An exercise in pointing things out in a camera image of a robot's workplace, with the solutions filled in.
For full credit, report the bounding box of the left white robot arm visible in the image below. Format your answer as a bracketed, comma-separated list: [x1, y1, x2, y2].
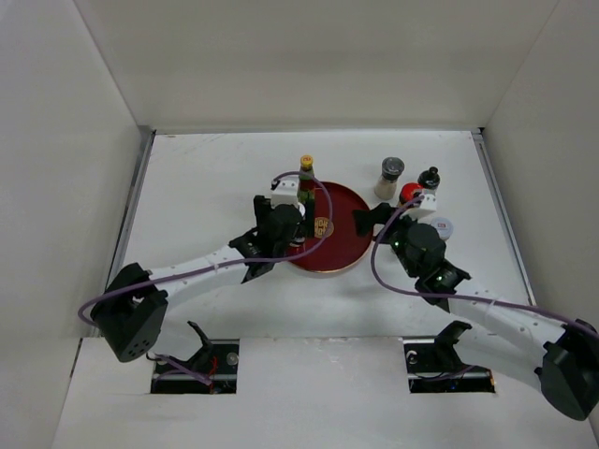
[90, 196, 305, 373]

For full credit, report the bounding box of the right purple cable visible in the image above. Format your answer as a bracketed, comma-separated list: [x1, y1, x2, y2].
[370, 196, 599, 340]

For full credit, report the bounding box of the green label sauce bottle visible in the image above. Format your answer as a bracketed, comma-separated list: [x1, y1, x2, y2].
[298, 154, 315, 239]

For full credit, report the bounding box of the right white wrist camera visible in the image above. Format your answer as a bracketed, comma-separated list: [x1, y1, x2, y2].
[413, 190, 437, 220]

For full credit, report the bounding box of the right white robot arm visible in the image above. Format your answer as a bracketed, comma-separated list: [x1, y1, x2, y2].
[352, 197, 598, 421]

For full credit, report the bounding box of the black cap small bottle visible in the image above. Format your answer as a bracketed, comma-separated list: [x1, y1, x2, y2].
[417, 167, 441, 191]

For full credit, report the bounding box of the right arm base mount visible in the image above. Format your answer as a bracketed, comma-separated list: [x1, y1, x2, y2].
[402, 321, 495, 394]

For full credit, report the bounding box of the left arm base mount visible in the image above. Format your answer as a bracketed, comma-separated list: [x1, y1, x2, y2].
[146, 321, 241, 395]

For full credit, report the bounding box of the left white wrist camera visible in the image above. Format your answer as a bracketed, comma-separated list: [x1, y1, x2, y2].
[270, 178, 299, 208]

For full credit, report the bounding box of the red lid sauce jar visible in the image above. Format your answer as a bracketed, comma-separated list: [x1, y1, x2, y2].
[398, 182, 423, 207]

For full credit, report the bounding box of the tall silver lid jar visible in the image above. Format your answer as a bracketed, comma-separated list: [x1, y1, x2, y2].
[292, 203, 307, 246]

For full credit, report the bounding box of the grey lid spice shaker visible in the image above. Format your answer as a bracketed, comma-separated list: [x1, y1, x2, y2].
[374, 156, 405, 200]

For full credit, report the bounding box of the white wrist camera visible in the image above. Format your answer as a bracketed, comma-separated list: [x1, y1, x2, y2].
[270, 178, 299, 208]
[413, 190, 437, 220]

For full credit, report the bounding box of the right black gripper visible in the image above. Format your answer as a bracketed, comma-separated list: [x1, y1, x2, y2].
[353, 202, 426, 278]

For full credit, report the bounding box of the red round tray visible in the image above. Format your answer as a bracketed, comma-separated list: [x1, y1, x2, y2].
[287, 181, 373, 273]

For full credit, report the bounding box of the silver lid pepper jar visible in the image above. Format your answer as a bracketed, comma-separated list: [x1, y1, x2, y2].
[430, 217, 454, 241]

